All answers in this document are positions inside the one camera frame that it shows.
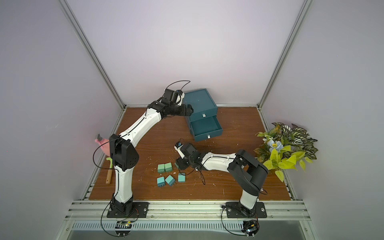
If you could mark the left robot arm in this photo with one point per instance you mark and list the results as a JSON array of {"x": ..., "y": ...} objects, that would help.
[{"x": 125, "y": 156}]

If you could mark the electronics board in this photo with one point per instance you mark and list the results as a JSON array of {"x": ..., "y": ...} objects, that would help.
[
  {"x": 123, "y": 228},
  {"x": 250, "y": 228}
]

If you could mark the aluminium front rail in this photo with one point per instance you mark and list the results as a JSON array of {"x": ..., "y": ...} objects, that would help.
[{"x": 187, "y": 210}]

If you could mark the teal plug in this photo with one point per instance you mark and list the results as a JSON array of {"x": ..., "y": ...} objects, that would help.
[
  {"x": 181, "y": 178},
  {"x": 170, "y": 180},
  {"x": 161, "y": 182}
]

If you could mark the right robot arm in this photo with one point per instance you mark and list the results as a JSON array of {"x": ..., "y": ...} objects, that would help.
[{"x": 248, "y": 172}]

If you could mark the artificial green plant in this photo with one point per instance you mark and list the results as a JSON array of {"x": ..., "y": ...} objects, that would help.
[{"x": 286, "y": 147}]

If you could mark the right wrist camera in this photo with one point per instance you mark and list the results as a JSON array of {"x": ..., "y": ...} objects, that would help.
[{"x": 177, "y": 147}]

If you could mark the teal top drawer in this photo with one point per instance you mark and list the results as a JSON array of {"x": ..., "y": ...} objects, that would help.
[{"x": 198, "y": 115}]

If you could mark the left electronics board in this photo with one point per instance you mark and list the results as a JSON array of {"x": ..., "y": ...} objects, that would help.
[{"x": 123, "y": 228}]

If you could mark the green plug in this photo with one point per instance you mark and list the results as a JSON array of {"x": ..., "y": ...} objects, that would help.
[
  {"x": 161, "y": 168},
  {"x": 168, "y": 167}
]

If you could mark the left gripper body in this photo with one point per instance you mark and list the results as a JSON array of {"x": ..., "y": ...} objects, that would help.
[{"x": 179, "y": 110}]

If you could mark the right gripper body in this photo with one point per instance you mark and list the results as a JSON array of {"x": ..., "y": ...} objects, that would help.
[{"x": 182, "y": 162}]

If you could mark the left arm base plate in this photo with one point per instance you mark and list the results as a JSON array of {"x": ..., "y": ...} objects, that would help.
[{"x": 138, "y": 210}]

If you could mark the green wooden-handled tool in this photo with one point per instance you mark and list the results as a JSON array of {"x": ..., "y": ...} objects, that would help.
[{"x": 110, "y": 170}]

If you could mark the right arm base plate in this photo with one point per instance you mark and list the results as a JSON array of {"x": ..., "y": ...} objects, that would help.
[{"x": 237, "y": 210}]

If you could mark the teal three-drawer cabinet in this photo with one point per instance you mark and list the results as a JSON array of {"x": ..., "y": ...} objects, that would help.
[{"x": 200, "y": 100}]

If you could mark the right electronics board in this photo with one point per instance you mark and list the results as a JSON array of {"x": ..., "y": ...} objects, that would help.
[{"x": 250, "y": 228}]

